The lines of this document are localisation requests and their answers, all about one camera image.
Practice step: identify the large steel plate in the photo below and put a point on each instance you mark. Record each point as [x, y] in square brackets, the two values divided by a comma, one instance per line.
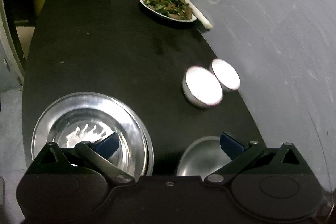
[87, 116]

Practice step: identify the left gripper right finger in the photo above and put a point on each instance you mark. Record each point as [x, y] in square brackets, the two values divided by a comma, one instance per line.
[253, 155]

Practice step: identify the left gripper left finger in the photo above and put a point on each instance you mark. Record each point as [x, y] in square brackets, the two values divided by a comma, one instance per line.
[53, 159]

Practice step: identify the white plate of stir-fry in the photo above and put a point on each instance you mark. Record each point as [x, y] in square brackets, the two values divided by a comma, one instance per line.
[176, 10]

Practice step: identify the white bowl red rim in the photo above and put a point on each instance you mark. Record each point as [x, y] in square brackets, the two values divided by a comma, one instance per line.
[201, 87]
[226, 75]

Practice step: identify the steel bowl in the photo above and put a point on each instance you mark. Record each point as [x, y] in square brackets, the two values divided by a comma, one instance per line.
[203, 157]

